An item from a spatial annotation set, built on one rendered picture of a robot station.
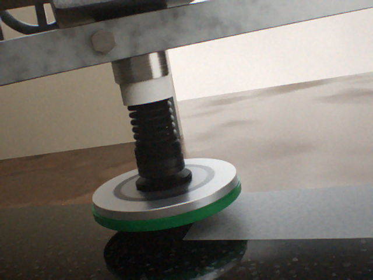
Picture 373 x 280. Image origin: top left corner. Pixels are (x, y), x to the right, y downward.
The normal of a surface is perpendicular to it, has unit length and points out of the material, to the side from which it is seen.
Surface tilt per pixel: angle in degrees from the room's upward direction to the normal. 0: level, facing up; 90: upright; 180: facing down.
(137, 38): 90
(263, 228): 0
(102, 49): 90
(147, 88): 90
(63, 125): 90
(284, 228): 0
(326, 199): 0
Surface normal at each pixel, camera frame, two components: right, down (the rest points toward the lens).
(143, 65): 0.18, 0.18
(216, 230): -0.18, -0.96
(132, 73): -0.21, 0.25
